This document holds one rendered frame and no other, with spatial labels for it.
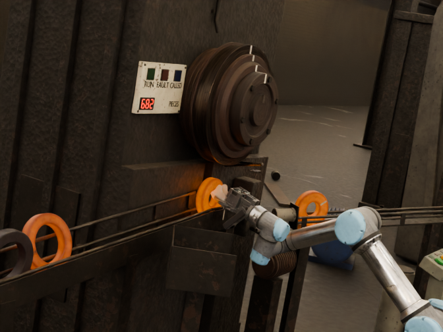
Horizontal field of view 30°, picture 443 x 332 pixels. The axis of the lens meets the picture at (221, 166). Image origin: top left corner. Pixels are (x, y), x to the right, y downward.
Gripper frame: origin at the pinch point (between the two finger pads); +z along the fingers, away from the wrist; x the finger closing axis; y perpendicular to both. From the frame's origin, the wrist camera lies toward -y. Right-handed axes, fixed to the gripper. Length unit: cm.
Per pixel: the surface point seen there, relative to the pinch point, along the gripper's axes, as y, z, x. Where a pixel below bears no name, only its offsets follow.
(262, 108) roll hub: 38.4, -4.2, -4.1
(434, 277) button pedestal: -4, -77, -67
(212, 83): 42.9, 6.7, 18.5
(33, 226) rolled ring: -3, 2, 92
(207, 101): 36.7, 5.3, 19.8
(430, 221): 8, -58, -96
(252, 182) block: 4.3, -3.0, -23.7
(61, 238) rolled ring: -8, -1, 81
